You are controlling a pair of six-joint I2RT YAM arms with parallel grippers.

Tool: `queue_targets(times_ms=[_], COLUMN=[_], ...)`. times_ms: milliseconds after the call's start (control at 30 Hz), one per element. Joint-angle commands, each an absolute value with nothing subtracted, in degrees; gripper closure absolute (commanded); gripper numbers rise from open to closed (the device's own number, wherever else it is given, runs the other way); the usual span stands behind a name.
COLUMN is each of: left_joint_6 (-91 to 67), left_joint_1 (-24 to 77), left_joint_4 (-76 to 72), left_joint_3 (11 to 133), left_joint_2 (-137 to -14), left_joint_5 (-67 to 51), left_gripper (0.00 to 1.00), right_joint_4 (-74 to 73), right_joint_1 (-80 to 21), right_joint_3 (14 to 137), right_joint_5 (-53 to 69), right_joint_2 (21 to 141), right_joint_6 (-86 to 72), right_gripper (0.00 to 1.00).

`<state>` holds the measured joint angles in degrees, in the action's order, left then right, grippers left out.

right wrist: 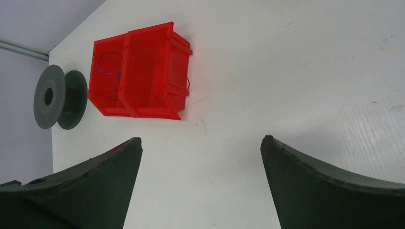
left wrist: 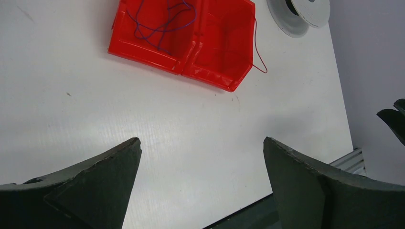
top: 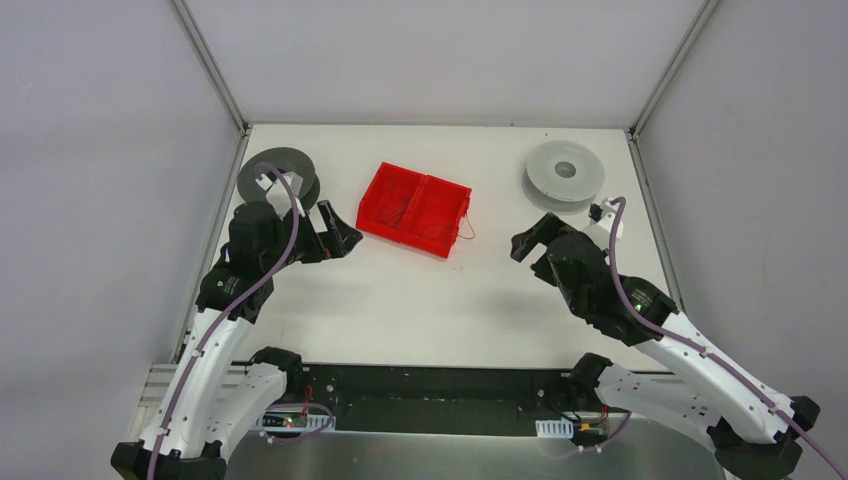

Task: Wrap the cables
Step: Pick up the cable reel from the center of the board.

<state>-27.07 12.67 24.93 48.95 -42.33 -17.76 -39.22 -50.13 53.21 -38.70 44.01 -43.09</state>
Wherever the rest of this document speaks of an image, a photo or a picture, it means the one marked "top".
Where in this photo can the left aluminium frame post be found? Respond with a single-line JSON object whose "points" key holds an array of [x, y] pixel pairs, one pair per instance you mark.
{"points": [[205, 57]]}

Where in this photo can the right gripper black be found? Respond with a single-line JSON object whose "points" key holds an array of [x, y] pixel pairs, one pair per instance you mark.
{"points": [[547, 250]]}

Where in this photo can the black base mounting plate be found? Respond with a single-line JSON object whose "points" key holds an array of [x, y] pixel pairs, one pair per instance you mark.
{"points": [[441, 401]]}

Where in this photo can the right aluminium frame post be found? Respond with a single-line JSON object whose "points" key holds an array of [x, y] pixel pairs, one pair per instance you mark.
{"points": [[702, 17]]}

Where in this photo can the black cable spool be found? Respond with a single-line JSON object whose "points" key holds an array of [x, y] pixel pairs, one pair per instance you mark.
{"points": [[287, 160]]}

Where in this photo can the red two-compartment bin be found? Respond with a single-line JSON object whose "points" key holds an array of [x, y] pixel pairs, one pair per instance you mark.
{"points": [[413, 209]]}

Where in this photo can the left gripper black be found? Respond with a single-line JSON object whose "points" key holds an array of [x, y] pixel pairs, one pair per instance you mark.
{"points": [[315, 230]]}

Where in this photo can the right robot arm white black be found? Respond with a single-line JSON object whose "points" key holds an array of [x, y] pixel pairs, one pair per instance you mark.
{"points": [[752, 430]]}

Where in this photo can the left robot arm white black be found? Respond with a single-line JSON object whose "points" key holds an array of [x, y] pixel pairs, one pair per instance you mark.
{"points": [[194, 432]]}

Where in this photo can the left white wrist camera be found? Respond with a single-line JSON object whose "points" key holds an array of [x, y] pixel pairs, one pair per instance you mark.
{"points": [[281, 194]]}

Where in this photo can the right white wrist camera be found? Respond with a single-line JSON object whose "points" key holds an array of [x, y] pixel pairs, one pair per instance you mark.
{"points": [[601, 219]]}

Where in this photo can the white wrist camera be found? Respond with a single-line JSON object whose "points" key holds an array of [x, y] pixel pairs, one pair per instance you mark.
{"points": [[281, 194], [601, 219]]}

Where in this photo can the aluminium frame post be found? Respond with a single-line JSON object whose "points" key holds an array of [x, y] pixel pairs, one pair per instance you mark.
{"points": [[702, 17], [205, 57]]}

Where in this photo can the white translucent cable spool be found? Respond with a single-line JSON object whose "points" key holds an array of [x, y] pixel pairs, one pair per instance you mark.
{"points": [[562, 177]]}

